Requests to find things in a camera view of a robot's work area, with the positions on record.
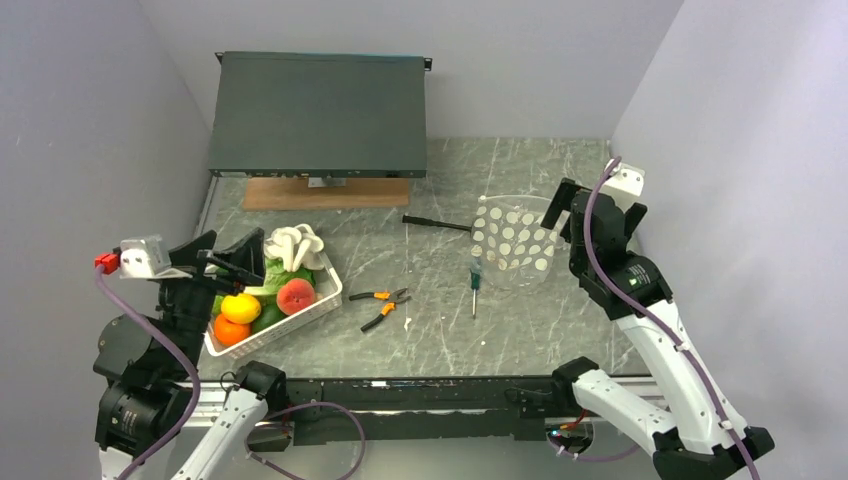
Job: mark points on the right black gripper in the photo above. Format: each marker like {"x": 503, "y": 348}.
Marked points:
{"x": 560, "y": 201}

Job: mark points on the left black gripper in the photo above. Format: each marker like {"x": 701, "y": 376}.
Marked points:
{"x": 244, "y": 262}

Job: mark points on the yellow lemon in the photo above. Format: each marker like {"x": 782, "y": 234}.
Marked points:
{"x": 240, "y": 309}

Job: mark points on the green lettuce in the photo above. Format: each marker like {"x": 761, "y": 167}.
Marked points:
{"x": 276, "y": 276}

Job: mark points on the red peach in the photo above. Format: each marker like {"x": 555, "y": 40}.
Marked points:
{"x": 295, "y": 296}

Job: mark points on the clear dotted zip bag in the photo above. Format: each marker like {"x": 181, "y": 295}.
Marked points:
{"x": 510, "y": 249}

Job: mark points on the white perforated plastic basket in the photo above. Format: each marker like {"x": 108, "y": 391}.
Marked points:
{"x": 328, "y": 288}

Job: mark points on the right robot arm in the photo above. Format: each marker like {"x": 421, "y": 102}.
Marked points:
{"x": 699, "y": 435}

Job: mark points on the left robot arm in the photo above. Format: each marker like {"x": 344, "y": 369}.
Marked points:
{"x": 150, "y": 363}

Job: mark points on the orange fruit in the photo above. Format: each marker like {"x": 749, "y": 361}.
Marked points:
{"x": 229, "y": 333}

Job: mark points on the wooden board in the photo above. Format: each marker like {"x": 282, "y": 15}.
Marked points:
{"x": 291, "y": 194}

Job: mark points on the dark green rack server box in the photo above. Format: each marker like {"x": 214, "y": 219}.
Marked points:
{"x": 320, "y": 115}

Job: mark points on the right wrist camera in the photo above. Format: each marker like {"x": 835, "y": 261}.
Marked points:
{"x": 625, "y": 180}

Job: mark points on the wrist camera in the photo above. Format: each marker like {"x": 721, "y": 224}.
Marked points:
{"x": 625, "y": 180}
{"x": 144, "y": 257}

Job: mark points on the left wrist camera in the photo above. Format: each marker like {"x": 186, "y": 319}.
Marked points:
{"x": 144, "y": 257}

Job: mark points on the green handled screwdriver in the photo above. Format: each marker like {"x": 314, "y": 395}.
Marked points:
{"x": 475, "y": 278}

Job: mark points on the orange handled pliers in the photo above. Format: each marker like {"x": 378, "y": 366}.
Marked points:
{"x": 390, "y": 301}

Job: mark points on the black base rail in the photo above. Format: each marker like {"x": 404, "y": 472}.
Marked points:
{"x": 520, "y": 407}

